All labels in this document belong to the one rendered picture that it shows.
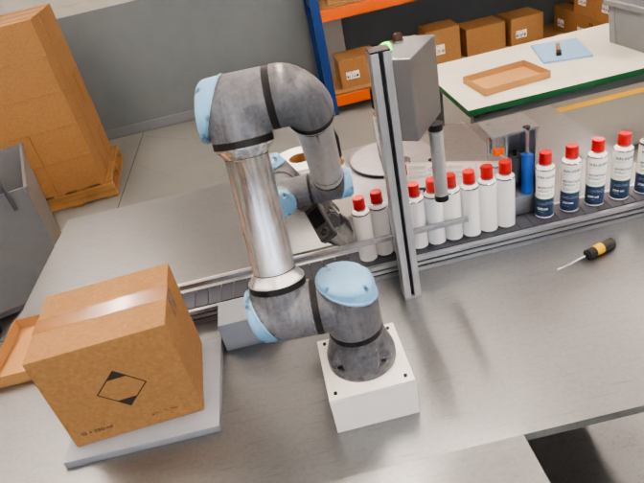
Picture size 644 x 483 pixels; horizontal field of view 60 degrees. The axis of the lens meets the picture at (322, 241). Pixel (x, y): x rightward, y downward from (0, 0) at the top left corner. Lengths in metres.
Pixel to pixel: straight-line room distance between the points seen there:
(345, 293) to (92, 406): 0.63
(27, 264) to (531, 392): 2.79
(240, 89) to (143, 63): 4.92
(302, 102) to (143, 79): 4.99
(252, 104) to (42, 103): 3.69
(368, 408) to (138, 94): 5.10
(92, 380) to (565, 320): 1.09
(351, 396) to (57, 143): 3.83
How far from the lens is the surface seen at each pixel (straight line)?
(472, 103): 2.82
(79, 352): 1.28
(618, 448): 2.02
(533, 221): 1.74
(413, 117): 1.29
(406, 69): 1.25
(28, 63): 4.58
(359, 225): 1.55
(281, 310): 1.11
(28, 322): 1.99
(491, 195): 1.63
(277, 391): 1.39
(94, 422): 1.42
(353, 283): 1.10
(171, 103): 6.01
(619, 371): 1.39
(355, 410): 1.23
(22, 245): 3.42
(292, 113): 1.03
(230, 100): 1.02
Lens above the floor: 1.83
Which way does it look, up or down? 33 degrees down
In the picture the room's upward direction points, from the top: 13 degrees counter-clockwise
